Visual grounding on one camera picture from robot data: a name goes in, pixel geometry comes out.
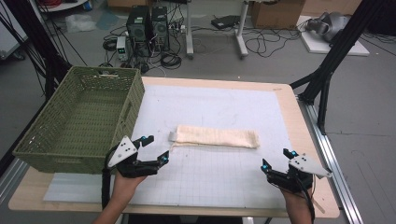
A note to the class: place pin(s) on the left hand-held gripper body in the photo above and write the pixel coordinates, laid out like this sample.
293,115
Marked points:
124,151

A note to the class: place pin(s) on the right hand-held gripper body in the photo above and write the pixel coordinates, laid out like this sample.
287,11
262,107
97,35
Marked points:
300,179

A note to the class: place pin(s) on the green woven basket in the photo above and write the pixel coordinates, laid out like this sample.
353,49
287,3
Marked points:
84,121

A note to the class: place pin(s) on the cream towel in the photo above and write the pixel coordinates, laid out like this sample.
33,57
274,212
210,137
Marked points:
218,137

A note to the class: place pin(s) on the person's right hand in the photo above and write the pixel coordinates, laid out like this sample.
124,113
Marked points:
294,200

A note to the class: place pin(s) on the person's left hand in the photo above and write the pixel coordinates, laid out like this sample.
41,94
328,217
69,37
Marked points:
126,186

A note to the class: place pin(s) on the wooden table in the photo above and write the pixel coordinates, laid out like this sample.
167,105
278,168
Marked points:
306,137

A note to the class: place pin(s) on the thin wooden stick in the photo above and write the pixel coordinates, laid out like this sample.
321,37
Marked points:
318,206

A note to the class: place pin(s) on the white grid mat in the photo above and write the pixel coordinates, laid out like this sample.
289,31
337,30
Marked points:
214,105

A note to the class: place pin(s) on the grey power supply unit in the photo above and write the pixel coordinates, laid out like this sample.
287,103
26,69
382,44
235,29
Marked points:
122,48

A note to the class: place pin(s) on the black metal stand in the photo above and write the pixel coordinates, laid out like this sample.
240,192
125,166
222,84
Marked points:
40,43
334,53

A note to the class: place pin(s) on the white floor board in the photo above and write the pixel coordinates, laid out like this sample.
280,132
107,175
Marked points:
314,45

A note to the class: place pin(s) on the black computer tower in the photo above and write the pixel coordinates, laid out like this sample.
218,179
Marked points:
137,29
160,28

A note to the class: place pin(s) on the white power strip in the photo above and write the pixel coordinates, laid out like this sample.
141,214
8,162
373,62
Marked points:
176,28

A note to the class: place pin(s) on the white desk leg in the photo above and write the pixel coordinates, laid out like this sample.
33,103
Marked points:
241,34
189,31

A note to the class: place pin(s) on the grey helmet-shaped device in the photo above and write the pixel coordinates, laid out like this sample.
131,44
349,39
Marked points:
330,26

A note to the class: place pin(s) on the clear plastic bag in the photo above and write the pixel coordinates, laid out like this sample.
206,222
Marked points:
79,23

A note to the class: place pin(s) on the brown cardboard box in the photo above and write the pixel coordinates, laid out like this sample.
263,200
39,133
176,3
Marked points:
277,14

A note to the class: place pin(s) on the flat black device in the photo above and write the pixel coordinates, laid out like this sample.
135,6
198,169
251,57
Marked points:
224,21

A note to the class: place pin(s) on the aluminium rail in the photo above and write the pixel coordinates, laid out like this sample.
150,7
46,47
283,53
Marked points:
330,152

